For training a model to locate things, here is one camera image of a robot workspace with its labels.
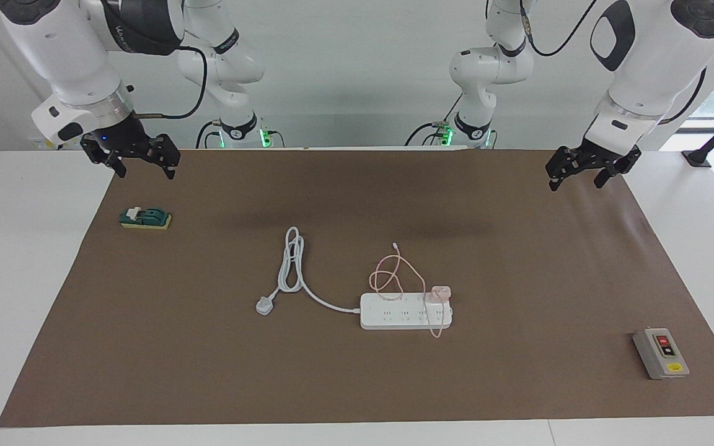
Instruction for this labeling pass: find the black base cable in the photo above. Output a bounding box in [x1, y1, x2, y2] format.
[195, 120, 224, 149]
[404, 93, 464, 147]

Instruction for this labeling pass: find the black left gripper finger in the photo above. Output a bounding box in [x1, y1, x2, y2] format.
[545, 146, 586, 192]
[593, 162, 623, 190]

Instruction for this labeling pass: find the white power cord with plug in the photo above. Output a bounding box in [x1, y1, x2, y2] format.
[255, 227, 363, 317]

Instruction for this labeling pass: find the white wall socket box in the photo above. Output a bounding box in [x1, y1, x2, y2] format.
[29, 138, 85, 151]

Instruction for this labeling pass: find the brown table mat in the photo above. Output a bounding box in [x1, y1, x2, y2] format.
[0, 149, 714, 428]

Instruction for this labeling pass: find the white power strip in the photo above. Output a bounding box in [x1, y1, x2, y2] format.
[359, 292, 454, 330]

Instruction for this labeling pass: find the pink charging cable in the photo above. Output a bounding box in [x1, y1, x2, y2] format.
[368, 243, 446, 338]

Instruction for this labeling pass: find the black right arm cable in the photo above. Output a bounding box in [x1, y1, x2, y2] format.
[128, 46, 209, 120]

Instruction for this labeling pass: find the grey on-off switch box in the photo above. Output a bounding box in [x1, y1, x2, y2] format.
[633, 328, 690, 380]

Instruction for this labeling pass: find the green knife switch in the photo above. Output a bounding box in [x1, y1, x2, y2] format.
[120, 206, 172, 230]

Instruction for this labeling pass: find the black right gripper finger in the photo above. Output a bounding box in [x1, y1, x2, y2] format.
[146, 133, 182, 181]
[80, 136, 127, 179]

